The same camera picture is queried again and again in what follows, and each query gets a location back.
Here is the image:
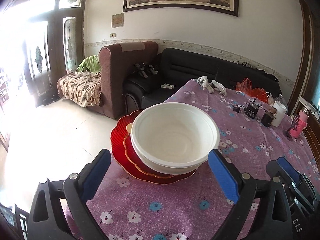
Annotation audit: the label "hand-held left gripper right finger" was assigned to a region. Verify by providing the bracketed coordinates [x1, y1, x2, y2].
[208, 149, 293, 240]

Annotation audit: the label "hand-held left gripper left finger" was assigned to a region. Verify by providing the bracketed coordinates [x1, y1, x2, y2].
[27, 149, 112, 240]

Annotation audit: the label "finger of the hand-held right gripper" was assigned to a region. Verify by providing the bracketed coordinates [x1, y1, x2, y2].
[277, 156, 317, 213]
[266, 160, 311, 240]

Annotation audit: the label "red plate with gold rim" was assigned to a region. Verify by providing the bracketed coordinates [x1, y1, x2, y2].
[123, 134, 197, 185]

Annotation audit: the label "red plate with gold print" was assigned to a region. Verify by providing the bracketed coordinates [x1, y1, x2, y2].
[111, 109, 160, 180]

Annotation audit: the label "pink thermos bottle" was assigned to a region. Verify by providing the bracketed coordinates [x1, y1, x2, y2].
[290, 107, 310, 138]

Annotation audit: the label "black phone stand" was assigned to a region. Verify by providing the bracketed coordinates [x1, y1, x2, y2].
[286, 114, 300, 138]

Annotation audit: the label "black motor with brown gear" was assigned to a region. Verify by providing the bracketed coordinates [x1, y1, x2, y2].
[261, 107, 277, 127]

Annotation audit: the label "white plastic jar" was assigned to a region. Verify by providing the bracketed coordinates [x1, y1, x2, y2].
[271, 101, 287, 127]

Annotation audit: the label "purple floral tablecloth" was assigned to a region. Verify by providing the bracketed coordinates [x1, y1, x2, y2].
[64, 79, 320, 240]

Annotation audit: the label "black round motor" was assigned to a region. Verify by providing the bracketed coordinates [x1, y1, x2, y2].
[244, 99, 260, 119]

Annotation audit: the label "clear plastic bag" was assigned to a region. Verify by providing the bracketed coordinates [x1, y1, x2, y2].
[266, 92, 288, 109]

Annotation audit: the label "red plastic bag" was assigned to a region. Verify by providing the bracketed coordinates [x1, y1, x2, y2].
[235, 78, 268, 103]

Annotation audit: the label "dark shoes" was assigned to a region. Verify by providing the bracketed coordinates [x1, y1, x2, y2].
[41, 94, 59, 105]

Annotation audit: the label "dark wooden chair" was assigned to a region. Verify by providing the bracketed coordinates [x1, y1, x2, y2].
[0, 204, 30, 240]

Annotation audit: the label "leaf patterned blanket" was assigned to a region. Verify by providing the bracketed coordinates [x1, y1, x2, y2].
[57, 70, 103, 108]

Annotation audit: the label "brown armchair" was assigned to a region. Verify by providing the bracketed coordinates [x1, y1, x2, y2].
[98, 41, 158, 120]

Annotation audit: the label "green cloth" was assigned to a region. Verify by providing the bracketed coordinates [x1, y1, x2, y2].
[77, 55, 101, 74]

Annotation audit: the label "brown framed window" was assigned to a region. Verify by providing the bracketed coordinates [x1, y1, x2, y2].
[287, 0, 320, 113]

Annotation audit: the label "black sofa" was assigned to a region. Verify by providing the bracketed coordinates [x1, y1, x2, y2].
[124, 47, 280, 115]

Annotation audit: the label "brown glass door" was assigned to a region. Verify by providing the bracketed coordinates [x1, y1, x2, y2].
[22, 0, 88, 105]

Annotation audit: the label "black cable bundle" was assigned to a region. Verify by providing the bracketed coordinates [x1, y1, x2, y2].
[232, 60, 279, 82]

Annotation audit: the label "dark strapped items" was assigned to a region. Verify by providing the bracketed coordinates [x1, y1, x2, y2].
[132, 62, 160, 79]

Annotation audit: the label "small wall plaque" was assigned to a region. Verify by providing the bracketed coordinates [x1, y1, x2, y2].
[111, 12, 125, 28]

